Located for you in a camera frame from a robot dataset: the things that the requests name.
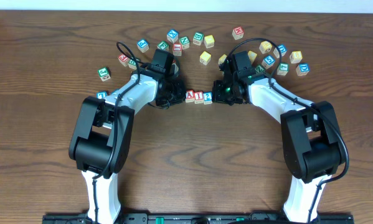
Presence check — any blue P block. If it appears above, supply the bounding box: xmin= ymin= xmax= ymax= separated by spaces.
xmin=137 ymin=39 xmax=149 ymax=53

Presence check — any yellow O block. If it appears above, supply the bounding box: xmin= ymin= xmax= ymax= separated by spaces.
xmin=218 ymin=54 xmax=227 ymax=65

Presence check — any green N block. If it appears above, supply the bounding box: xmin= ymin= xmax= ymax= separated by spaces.
xmin=179 ymin=36 xmax=190 ymax=50

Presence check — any red A block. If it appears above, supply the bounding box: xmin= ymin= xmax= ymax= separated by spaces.
xmin=185 ymin=90 xmax=195 ymax=103

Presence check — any blue X block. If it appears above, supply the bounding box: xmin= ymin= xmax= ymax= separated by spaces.
xmin=167 ymin=29 xmax=179 ymax=44

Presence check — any green J block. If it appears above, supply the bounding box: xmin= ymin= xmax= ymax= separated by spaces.
xmin=98 ymin=67 xmax=111 ymax=82

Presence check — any red H block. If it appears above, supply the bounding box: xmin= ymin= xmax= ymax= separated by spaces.
xmin=232 ymin=26 xmax=245 ymax=40

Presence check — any green 7 block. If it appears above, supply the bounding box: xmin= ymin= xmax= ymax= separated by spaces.
xmin=276 ymin=63 xmax=289 ymax=76

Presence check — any green B block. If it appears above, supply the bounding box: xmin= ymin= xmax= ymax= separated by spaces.
xmin=192 ymin=32 xmax=204 ymax=45

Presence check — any yellow block top centre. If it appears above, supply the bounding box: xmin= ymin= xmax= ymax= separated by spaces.
xmin=204 ymin=35 xmax=215 ymax=49

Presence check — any blue D block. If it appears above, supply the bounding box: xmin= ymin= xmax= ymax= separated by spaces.
xmin=296 ymin=63 xmax=310 ymax=76

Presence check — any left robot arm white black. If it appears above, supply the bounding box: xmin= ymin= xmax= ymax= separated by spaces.
xmin=68 ymin=70 xmax=186 ymax=223

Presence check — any red i block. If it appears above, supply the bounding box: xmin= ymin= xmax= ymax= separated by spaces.
xmin=172 ymin=43 xmax=182 ymax=57
xmin=194 ymin=91 xmax=204 ymax=104

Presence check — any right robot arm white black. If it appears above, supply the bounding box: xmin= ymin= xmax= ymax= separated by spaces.
xmin=212 ymin=75 xmax=349 ymax=223

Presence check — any blue 2 block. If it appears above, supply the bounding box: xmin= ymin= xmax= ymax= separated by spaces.
xmin=203 ymin=92 xmax=212 ymax=105

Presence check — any blue block right upper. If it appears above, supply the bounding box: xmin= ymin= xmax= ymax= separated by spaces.
xmin=273 ymin=44 xmax=287 ymax=58

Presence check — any yellow 8 block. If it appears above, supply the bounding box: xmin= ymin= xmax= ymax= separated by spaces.
xmin=290 ymin=51 xmax=303 ymax=64

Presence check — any yellow block right upper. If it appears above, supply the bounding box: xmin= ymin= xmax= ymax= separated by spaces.
xmin=259 ymin=40 xmax=273 ymax=54

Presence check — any green F block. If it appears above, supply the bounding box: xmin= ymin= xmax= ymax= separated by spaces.
xmin=157 ymin=41 xmax=169 ymax=51

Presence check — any red U block centre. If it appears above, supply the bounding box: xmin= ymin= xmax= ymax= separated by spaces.
xmin=171 ymin=60 xmax=179 ymax=75

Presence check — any green Z block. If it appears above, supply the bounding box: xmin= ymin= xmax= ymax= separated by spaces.
xmin=255 ymin=65 xmax=266 ymax=74

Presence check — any blue 5 block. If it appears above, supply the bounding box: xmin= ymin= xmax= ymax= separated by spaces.
xmin=262 ymin=55 xmax=276 ymax=69

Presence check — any green R block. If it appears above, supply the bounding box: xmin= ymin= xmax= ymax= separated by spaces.
xmin=128 ymin=58 xmax=140 ymax=70

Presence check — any yellow block middle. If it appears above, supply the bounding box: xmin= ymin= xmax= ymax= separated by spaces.
xmin=199 ymin=51 xmax=212 ymax=65

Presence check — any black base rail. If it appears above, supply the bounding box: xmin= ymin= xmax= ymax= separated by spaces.
xmin=42 ymin=212 xmax=354 ymax=224

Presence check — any yellow block right lower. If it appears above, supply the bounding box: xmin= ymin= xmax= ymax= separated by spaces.
xmin=248 ymin=50 xmax=257 ymax=64

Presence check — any blue L block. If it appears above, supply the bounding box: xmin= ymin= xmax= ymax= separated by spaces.
xmin=96 ymin=91 xmax=108 ymax=99

